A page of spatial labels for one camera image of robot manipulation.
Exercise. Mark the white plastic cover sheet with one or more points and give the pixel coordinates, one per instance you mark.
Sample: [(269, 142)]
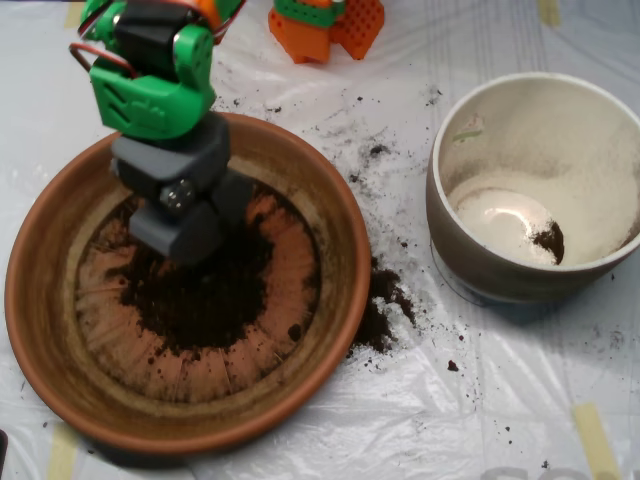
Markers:
[(450, 425)]

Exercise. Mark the spilled dark soil heap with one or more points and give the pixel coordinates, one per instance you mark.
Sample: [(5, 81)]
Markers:
[(377, 320)]

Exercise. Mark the dark soil pile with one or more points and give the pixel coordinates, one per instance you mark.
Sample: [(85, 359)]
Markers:
[(200, 310)]

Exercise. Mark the beige masking tape strip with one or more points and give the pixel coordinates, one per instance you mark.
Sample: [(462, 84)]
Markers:
[(73, 15), (62, 455), (595, 440), (549, 12)]

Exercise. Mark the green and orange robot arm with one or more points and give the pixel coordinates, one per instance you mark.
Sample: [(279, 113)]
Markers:
[(150, 105)]

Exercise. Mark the terracotta clay saucer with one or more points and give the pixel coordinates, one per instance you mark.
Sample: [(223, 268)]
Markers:
[(50, 300)]

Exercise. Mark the white ceramic pot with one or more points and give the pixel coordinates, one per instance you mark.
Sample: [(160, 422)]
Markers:
[(500, 285)]

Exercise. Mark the black object at edge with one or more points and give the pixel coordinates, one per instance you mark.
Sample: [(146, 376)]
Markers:
[(3, 452)]

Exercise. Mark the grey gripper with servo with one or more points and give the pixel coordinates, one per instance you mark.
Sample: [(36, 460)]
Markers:
[(167, 167)]

